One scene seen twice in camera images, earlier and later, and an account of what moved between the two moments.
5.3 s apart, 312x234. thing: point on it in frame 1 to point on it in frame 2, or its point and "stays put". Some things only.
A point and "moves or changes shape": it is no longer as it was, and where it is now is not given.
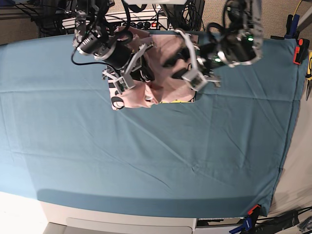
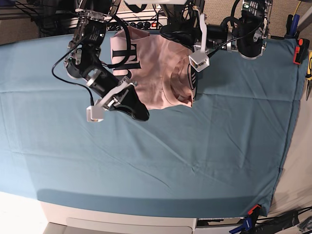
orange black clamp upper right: [301, 51] stays put
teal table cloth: [223, 155] stays put
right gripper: [195, 78] to [213, 36]
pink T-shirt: [165, 87] moves or changes shape
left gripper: [122, 59] to [111, 89]
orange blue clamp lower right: [249, 222] stays put
